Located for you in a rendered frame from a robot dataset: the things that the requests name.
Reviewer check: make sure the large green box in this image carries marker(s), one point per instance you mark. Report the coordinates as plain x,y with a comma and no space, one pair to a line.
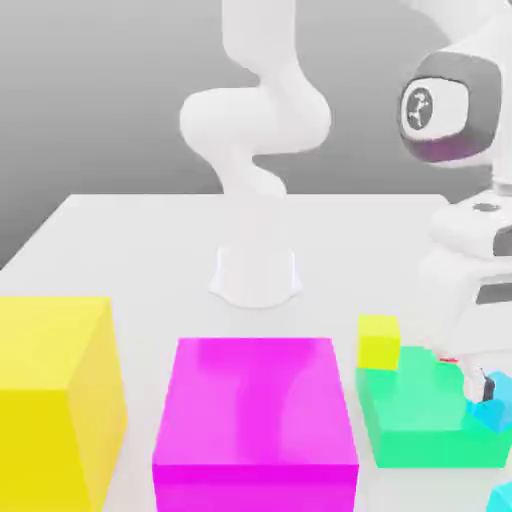
420,404

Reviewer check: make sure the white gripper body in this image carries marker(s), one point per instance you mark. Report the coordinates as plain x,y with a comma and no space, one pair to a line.
452,316

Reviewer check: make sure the small red cube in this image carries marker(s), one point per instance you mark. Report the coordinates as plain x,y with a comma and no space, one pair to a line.
448,360

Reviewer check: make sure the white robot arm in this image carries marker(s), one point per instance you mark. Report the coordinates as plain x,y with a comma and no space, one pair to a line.
256,120

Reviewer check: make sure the small cyan cube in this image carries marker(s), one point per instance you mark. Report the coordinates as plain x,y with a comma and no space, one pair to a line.
490,416
502,500

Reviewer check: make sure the large yellow box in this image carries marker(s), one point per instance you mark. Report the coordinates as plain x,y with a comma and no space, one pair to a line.
36,400

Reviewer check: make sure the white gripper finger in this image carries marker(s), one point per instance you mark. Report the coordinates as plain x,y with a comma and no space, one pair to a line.
476,380

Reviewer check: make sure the small yellow cube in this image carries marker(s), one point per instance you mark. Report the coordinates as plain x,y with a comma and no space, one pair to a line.
378,344

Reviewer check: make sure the large magenta box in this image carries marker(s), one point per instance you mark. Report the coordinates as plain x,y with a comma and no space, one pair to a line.
256,408

